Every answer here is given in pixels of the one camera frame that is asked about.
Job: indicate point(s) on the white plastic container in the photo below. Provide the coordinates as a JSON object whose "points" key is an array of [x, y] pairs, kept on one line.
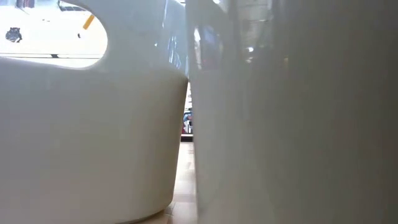
{"points": [[295, 124], [93, 140]]}

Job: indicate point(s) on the yellow pencil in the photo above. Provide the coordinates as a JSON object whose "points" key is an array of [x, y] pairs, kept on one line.
{"points": [[88, 21]]}

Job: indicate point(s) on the small black object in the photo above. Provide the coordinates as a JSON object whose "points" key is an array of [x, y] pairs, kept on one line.
{"points": [[13, 35]]}

